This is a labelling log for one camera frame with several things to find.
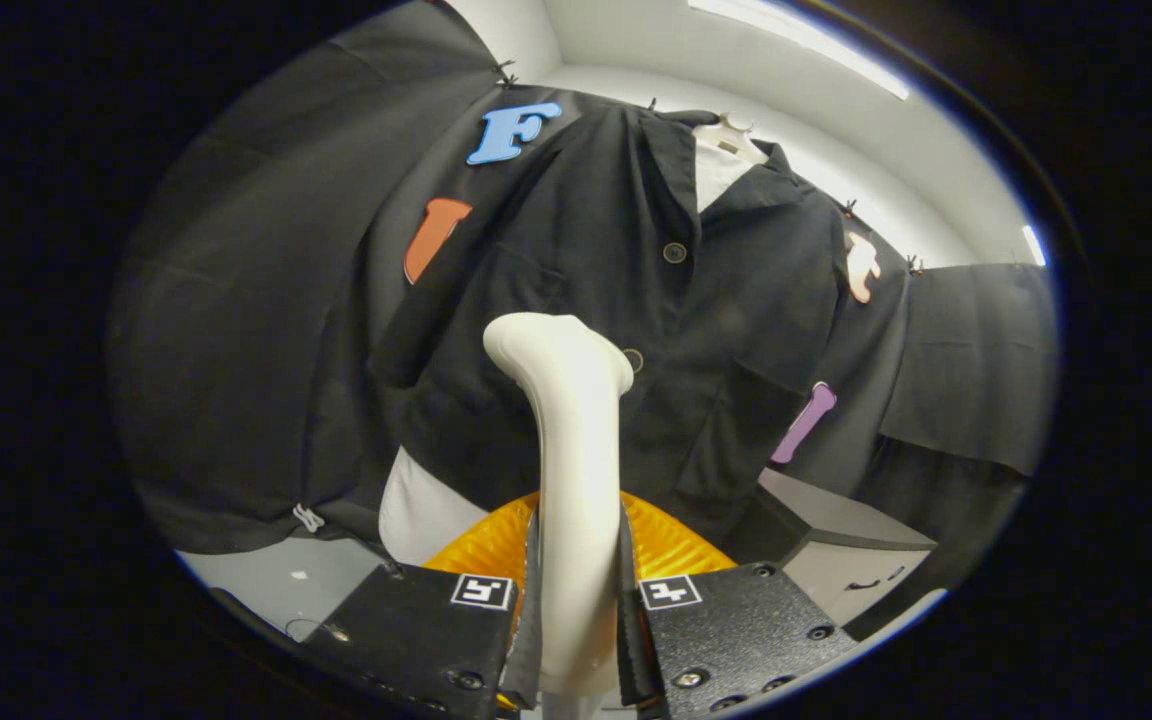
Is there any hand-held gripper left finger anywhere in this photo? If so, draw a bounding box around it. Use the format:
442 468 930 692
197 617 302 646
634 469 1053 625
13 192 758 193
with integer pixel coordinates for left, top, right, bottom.
301 490 543 720

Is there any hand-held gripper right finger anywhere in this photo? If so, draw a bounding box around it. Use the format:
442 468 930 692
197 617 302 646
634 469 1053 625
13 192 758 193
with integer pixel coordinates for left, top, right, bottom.
619 490 857 719

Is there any white garment steamer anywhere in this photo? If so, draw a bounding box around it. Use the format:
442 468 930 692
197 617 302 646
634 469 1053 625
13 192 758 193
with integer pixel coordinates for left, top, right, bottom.
483 312 635 720

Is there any black jacket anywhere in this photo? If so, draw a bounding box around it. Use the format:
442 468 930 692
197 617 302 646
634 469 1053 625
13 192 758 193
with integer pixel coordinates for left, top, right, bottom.
368 100 852 549

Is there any white clothes hanger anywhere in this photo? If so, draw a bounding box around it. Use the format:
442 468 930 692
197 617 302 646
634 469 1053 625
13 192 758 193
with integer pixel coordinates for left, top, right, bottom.
693 112 767 161

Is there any grey cabinet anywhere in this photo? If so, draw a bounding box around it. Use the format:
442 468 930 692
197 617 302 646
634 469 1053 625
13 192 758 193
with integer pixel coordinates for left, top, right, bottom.
726 468 937 629

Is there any black backdrop cloth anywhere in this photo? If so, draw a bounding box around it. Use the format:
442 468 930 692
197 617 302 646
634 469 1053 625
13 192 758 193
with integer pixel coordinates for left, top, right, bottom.
106 0 1059 641

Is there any ceiling light panel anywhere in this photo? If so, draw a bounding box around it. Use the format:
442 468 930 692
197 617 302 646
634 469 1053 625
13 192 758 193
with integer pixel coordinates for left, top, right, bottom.
686 0 912 101

